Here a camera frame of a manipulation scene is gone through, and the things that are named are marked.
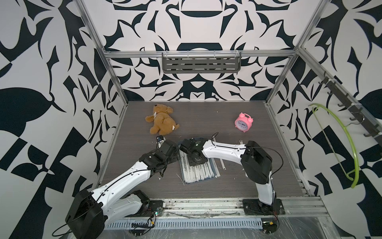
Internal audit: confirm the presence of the white cable duct strip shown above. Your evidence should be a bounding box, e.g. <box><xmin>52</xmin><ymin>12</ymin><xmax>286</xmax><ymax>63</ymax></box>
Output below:
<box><xmin>105</xmin><ymin>218</ymin><xmax>263</xmax><ymax>230</ymax></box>

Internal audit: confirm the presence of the white paper-wrapped straw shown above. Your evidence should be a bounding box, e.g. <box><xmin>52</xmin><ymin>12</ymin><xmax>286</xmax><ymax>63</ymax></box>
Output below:
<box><xmin>220</xmin><ymin>159</ymin><xmax>226</xmax><ymax>170</ymax></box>

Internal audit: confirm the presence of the brown teddy bear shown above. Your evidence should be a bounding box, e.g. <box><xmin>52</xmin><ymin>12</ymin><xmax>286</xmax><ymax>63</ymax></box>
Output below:
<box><xmin>145</xmin><ymin>104</ymin><xmax>180</xmax><ymax>135</ymax></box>

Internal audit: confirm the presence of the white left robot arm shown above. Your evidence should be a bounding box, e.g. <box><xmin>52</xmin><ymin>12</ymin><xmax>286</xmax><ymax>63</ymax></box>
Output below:
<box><xmin>65</xmin><ymin>140</ymin><xmax>179</xmax><ymax>239</ymax></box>

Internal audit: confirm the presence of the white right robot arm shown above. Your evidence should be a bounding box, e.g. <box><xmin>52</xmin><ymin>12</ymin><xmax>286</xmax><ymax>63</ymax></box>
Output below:
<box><xmin>179</xmin><ymin>137</ymin><xmax>283</xmax><ymax>216</ymax></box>

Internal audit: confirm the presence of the green plastic hanger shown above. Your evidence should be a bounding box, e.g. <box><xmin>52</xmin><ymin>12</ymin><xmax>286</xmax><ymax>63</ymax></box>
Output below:
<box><xmin>309</xmin><ymin>103</ymin><xmax>360</xmax><ymax>189</ymax></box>

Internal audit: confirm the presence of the grey metal wall shelf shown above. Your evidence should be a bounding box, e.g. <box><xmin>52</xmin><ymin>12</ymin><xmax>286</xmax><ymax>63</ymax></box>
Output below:
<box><xmin>162</xmin><ymin>50</ymin><xmax>241</xmax><ymax>74</ymax></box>

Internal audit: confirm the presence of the grey wall hook rack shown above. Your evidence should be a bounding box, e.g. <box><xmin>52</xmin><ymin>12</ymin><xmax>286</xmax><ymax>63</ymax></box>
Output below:
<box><xmin>320</xmin><ymin>71</ymin><xmax>382</xmax><ymax>145</ymax></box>

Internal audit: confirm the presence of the pink alarm clock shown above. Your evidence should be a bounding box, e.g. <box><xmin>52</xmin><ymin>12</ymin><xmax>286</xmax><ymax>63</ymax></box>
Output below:
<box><xmin>234</xmin><ymin>113</ymin><xmax>254</xmax><ymax>132</ymax></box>

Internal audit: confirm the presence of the blue storage box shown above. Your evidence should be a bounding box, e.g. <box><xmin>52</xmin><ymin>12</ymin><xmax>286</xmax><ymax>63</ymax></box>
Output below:
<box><xmin>179</xmin><ymin>151</ymin><xmax>220</xmax><ymax>184</ymax></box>

